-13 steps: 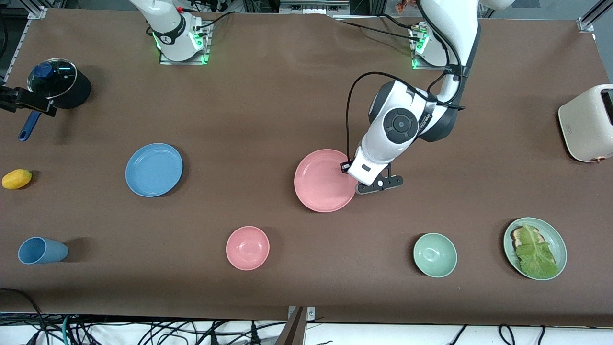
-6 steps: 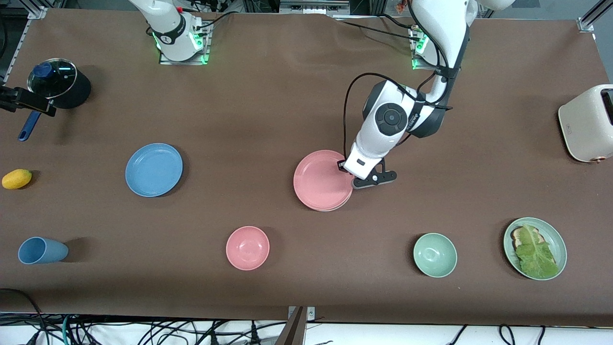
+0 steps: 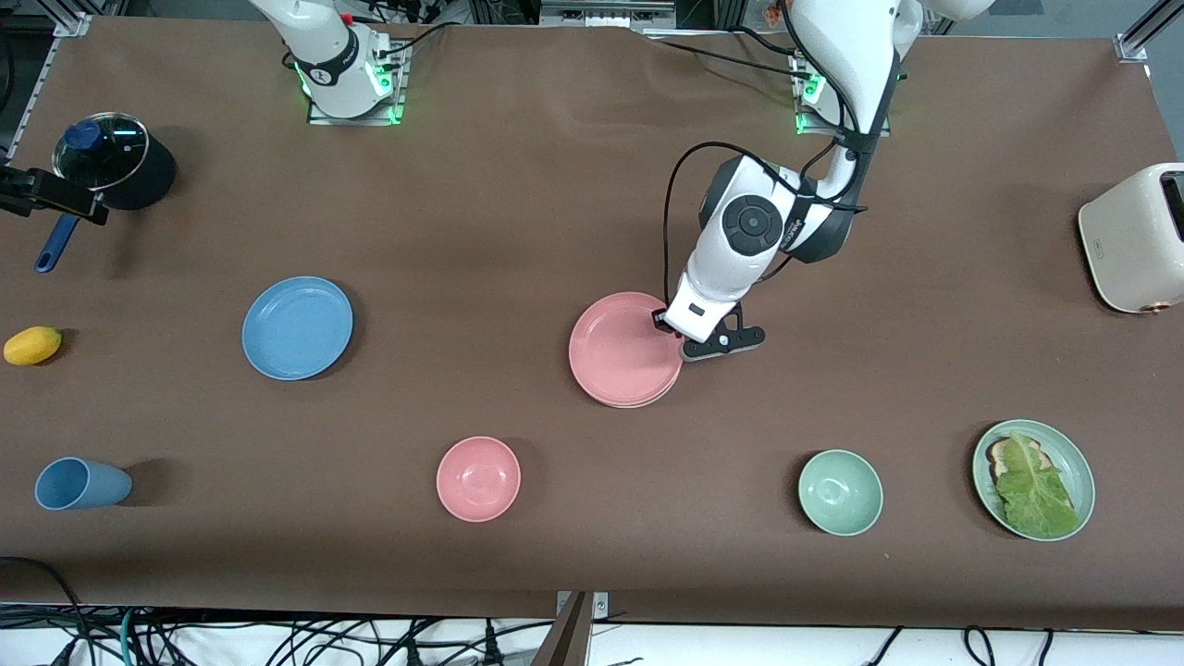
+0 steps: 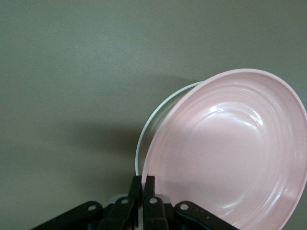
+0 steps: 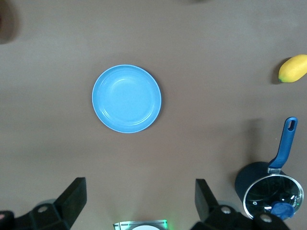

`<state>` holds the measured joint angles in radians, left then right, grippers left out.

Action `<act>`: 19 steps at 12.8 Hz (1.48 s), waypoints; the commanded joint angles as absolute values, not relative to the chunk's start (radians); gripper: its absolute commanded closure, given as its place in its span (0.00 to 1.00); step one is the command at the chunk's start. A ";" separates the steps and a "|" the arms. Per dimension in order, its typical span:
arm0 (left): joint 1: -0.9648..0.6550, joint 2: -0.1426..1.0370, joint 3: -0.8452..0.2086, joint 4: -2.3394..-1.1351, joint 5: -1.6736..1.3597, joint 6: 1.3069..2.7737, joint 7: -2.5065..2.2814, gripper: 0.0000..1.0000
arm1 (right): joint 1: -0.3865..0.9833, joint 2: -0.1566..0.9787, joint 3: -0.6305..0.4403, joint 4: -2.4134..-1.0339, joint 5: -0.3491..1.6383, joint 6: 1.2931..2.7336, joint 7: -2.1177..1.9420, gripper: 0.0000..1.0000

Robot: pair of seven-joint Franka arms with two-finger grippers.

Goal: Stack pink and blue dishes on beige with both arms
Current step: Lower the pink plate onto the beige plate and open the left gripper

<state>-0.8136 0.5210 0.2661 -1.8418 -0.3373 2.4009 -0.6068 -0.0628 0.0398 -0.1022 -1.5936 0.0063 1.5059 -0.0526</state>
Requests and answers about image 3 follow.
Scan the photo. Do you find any pink shallow plate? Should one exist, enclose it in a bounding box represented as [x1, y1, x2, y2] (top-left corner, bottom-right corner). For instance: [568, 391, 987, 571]
[568, 291, 685, 409]

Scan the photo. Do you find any blue shallow plate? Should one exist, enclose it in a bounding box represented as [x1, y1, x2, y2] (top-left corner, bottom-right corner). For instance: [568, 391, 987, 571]
[241, 276, 355, 382]

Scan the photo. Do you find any glass lid with blue knob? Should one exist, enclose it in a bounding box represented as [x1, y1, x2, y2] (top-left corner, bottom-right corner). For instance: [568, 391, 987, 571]
[52, 112, 150, 192]

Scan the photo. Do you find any dark blue saucepan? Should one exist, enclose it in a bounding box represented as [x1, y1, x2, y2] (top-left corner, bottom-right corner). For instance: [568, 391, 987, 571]
[34, 125, 178, 275]

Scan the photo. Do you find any yellow lemon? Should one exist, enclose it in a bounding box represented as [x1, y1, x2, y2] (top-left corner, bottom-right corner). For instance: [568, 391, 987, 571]
[3, 326, 64, 366]

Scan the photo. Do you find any brown table cover mat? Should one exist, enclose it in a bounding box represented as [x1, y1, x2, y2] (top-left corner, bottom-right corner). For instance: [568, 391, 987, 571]
[0, 17, 1184, 632]

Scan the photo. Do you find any small green bowl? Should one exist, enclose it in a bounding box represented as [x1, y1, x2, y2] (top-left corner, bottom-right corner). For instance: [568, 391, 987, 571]
[797, 449, 884, 537]

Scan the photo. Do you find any small pink bowl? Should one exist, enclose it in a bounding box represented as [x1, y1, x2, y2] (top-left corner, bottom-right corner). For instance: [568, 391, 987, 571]
[436, 436, 522, 524]

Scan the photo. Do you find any blue cup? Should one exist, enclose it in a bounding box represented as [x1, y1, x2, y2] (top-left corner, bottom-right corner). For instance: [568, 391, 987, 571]
[34, 457, 133, 512]

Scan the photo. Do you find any silver metal box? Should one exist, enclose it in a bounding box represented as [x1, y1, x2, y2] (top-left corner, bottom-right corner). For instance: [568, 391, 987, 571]
[539, 0, 678, 29]

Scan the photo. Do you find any toasted bread slice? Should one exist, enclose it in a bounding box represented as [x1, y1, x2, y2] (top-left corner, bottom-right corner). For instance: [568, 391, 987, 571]
[985, 437, 1055, 482]

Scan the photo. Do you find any green lettuce leaf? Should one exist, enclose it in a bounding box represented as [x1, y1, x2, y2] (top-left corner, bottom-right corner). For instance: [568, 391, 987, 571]
[993, 431, 1081, 539]

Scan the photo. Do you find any green shallow plate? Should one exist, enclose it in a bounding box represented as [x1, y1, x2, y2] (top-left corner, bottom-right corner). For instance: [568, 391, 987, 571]
[971, 419, 1097, 542]

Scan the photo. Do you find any beige toaster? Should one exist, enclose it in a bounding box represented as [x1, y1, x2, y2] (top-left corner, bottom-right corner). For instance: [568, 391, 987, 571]
[1078, 162, 1184, 315]

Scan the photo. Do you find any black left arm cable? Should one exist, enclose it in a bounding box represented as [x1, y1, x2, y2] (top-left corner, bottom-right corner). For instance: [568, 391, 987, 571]
[661, 141, 870, 311]

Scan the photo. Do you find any silver aluminium frame beam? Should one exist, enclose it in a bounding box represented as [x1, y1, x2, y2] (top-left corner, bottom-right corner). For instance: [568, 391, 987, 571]
[1115, 0, 1184, 64]
[0, 9, 93, 163]

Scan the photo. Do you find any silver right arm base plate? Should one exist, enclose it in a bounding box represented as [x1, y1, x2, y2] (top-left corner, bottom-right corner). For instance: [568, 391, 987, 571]
[305, 42, 406, 126]

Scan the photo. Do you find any silver corner bracket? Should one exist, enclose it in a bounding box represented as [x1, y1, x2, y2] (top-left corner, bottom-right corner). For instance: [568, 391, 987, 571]
[553, 590, 610, 619]

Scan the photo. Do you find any dark profile post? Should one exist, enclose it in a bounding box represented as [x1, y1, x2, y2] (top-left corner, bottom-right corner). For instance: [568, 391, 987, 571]
[532, 592, 593, 666]

